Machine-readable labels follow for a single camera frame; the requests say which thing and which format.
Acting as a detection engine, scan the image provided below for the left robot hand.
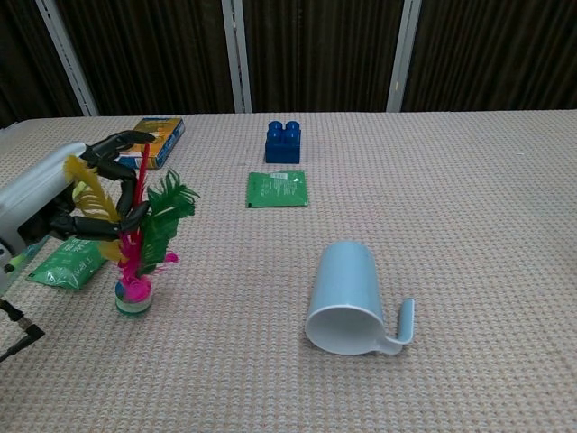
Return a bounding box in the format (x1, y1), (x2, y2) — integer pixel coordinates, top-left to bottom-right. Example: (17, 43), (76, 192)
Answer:
(0, 130), (157, 294)

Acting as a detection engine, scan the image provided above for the colourful feather shuttlecock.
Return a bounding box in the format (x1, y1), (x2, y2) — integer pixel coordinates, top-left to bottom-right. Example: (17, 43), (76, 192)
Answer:
(62, 142), (201, 318)

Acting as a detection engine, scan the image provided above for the green tea sachet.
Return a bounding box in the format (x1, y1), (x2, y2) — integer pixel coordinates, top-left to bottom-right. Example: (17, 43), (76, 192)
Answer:
(245, 170), (311, 209)
(26, 237), (109, 292)

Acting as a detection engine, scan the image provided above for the blue and yellow card box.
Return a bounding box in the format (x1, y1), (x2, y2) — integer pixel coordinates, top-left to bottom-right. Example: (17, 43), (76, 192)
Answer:
(114, 116), (186, 171)

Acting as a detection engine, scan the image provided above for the blue toy building block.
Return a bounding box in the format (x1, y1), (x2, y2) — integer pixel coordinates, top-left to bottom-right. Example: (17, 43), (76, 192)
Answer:
(264, 119), (302, 165)

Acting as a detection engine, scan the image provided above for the light blue plastic mug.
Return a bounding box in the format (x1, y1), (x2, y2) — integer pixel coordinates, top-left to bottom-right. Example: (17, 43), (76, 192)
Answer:
(306, 240), (417, 356)

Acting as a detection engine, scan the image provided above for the grey metal upright post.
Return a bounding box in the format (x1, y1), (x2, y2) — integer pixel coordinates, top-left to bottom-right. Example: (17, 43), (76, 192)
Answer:
(34, 0), (100, 117)
(386, 0), (423, 113)
(221, 0), (253, 114)

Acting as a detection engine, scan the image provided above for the black cable with connector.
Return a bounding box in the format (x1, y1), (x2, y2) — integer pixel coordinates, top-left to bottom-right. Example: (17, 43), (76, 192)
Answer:
(0, 299), (47, 363)

